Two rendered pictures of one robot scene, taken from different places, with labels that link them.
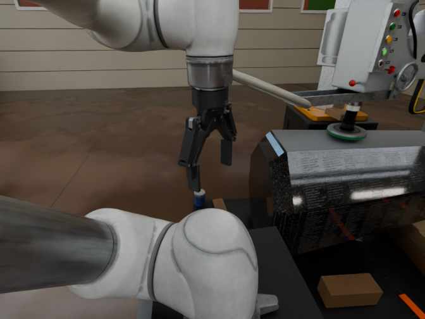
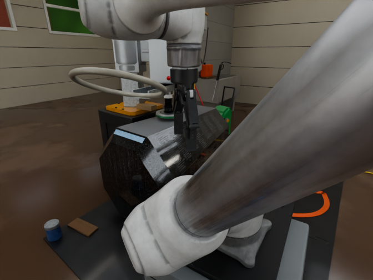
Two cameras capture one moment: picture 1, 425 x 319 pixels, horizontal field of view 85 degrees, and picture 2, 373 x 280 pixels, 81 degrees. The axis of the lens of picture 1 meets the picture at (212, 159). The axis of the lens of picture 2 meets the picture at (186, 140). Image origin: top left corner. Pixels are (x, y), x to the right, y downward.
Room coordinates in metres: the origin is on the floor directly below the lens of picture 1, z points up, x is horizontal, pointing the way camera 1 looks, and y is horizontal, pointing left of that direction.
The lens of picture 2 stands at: (0.09, 0.48, 1.34)
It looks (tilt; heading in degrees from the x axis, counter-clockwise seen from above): 22 degrees down; 309
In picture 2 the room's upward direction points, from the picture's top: straight up
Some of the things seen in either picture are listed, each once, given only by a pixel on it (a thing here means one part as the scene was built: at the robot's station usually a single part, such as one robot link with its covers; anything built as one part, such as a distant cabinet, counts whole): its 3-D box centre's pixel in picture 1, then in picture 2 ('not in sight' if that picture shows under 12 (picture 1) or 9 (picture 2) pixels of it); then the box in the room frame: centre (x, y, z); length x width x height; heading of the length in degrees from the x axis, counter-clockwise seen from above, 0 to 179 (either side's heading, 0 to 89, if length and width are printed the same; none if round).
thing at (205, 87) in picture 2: not in sight; (217, 95); (2.76, -3.90, 0.43); 1.30 x 0.62 x 0.86; 98
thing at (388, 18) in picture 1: (384, 39); not in sight; (1.22, -0.80, 1.37); 0.08 x 0.03 x 0.28; 112
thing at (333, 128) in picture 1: (346, 130); (168, 112); (1.35, -0.82, 0.87); 0.21 x 0.21 x 0.01
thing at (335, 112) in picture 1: (338, 113); (146, 106); (1.89, -1.04, 0.81); 0.20 x 0.10 x 0.05; 10
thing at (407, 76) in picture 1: (399, 76); not in sight; (1.28, -0.98, 1.20); 0.15 x 0.10 x 0.15; 112
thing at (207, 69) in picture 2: not in sight; (207, 70); (2.95, -3.75, 1.00); 0.50 x 0.22 x 0.33; 98
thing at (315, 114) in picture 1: (327, 109); (135, 106); (2.15, -1.08, 0.76); 0.49 x 0.49 x 0.05; 2
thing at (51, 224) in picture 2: (199, 197); (53, 230); (1.70, 0.12, 0.08); 0.10 x 0.10 x 0.13
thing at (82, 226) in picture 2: (220, 207); (82, 226); (1.63, -0.07, 0.02); 0.25 x 0.10 x 0.01; 12
